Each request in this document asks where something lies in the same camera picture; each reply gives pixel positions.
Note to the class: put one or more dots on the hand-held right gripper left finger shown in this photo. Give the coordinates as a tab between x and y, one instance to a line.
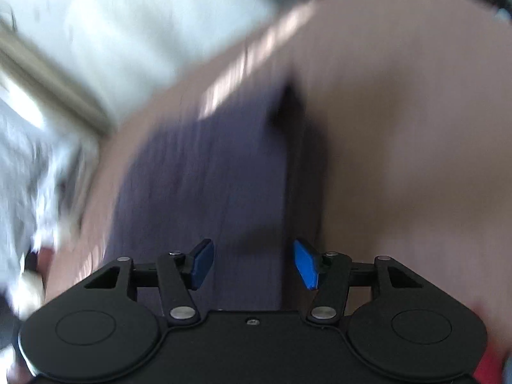
202	264

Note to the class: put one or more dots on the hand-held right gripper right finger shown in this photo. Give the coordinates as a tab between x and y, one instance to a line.
306	264

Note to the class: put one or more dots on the white printed sweatshirt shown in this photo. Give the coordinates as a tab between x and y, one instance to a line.
52	192

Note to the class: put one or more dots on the gold satin curtain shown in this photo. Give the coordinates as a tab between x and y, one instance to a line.
52	84

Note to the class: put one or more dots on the red cloth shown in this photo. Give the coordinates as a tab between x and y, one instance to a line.
494	368

